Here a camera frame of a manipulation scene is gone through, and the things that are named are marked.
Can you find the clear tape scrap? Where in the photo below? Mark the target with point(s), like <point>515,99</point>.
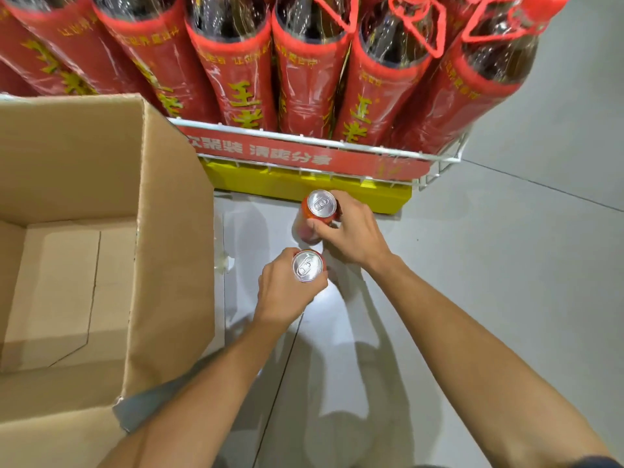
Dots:
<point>224,264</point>

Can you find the red banner sign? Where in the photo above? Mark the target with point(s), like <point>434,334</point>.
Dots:
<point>351,159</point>

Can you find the person's left forearm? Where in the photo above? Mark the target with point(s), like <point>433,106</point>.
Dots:
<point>209,399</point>

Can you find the large brown cardboard box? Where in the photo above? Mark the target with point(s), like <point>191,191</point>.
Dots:
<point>63,155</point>

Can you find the person's left hand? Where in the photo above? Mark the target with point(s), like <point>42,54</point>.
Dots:
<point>282,292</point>

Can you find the person's right thumb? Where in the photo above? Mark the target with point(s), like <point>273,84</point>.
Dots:
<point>322,230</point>

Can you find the row of red-labelled bottles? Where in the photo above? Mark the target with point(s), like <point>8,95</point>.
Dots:
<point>243,68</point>

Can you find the dark sleeve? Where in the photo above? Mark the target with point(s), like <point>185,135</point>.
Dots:
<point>597,463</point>

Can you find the person's right forearm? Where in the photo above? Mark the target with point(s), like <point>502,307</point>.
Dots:
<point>477,365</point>

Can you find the yellow rack base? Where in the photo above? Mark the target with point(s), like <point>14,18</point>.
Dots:
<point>302,186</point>

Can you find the person's right hand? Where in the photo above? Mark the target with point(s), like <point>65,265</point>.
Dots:
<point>358,236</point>

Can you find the red drink can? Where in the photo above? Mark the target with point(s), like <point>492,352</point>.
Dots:
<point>307,266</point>
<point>320,205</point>

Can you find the person's left thumb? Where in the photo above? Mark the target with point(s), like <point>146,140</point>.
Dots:
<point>319,286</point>

